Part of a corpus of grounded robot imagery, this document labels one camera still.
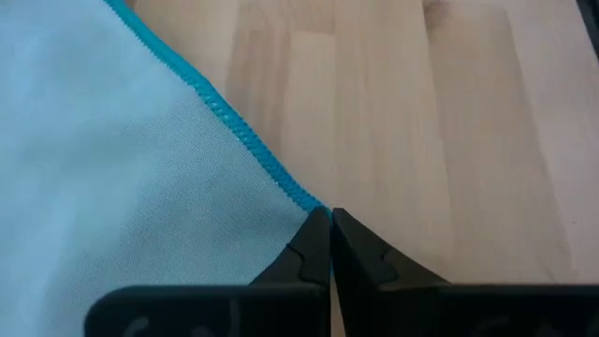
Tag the light blue microfiber towel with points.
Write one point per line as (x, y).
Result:
(117, 164)

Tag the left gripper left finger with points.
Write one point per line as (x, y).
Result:
(306, 255)

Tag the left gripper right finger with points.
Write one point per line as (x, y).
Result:
(369, 262)

